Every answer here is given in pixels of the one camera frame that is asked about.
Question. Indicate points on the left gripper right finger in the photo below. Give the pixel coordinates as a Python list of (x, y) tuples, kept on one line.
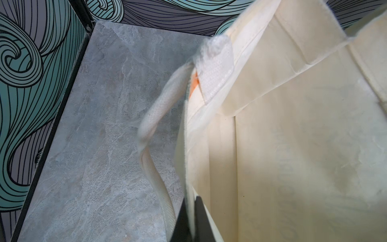
[(203, 232)]

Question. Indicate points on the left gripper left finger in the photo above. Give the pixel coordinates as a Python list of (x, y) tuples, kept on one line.
[(181, 232)]

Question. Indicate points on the cream canvas grocery bag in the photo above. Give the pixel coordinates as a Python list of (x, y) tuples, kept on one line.
[(279, 124)]

